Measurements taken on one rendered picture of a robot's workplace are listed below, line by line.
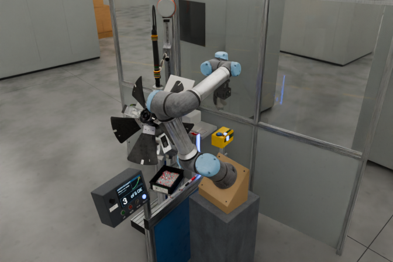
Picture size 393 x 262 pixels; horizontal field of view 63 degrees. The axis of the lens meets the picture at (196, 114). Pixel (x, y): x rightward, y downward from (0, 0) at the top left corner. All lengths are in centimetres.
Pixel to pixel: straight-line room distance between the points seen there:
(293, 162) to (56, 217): 230
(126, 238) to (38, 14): 552
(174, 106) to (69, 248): 208
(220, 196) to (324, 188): 118
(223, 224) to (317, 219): 133
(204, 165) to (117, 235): 170
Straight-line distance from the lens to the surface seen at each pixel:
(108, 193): 168
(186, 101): 146
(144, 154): 240
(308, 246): 318
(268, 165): 293
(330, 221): 301
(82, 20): 797
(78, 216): 350
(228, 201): 184
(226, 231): 188
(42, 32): 769
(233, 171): 185
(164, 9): 284
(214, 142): 245
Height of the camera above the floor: 230
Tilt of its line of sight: 27 degrees down
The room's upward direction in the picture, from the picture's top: 1 degrees counter-clockwise
